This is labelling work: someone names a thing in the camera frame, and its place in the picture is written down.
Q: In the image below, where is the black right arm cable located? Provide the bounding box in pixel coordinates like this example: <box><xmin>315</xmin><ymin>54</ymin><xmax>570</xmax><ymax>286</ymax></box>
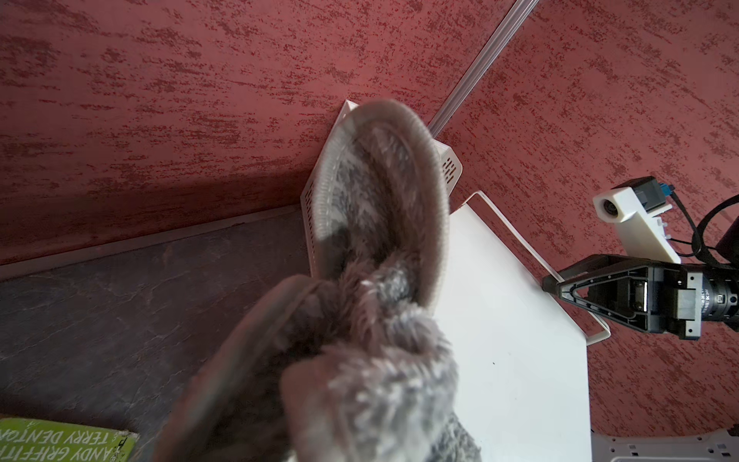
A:
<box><xmin>663</xmin><ymin>184</ymin><xmax>739</xmax><ymax>267</ymax></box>

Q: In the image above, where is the grey striped fluffy cloth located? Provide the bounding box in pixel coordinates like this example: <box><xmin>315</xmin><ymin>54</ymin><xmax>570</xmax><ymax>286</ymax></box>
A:
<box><xmin>154</xmin><ymin>99</ymin><xmax>481</xmax><ymax>461</ymax></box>

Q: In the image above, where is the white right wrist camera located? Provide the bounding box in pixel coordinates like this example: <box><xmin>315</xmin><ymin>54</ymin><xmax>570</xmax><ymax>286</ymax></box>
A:
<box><xmin>593</xmin><ymin>176</ymin><xmax>681</xmax><ymax>264</ymax></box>

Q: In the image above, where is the right aluminium corner post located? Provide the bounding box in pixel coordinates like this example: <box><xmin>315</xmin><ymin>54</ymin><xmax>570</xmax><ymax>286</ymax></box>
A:
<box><xmin>428</xmin><ymin>0</ymin><xmax>539</xmax><ymax>137</ymax></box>

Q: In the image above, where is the white perforated magazine file holder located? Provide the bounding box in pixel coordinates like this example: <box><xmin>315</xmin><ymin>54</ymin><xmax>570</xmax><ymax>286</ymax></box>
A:
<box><xmin>300</xmin><ymin>99</ymin><xmax>463</xmax><ymax>277</ymax></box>

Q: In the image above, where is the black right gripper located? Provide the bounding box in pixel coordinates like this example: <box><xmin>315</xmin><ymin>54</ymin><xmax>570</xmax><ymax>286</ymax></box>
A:
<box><xmin>542</xmin><ymin>254</ymin><xmax>738</xmax><ymax>340</ymax></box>

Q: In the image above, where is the white three-tier bookshelf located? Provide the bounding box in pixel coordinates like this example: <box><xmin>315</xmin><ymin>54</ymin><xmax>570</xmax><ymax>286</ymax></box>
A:
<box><xmin>435</xmin><ymin>192</ymin><xmax>609</xmax><ymax>461</ymax></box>

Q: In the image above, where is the green treehouse paperback book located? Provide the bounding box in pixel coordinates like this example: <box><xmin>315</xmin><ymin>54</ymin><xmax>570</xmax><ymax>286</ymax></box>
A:
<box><xmin>0</xmin><ymin>417</ymin><xmax>140</xmax><ymax>462</ymax></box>

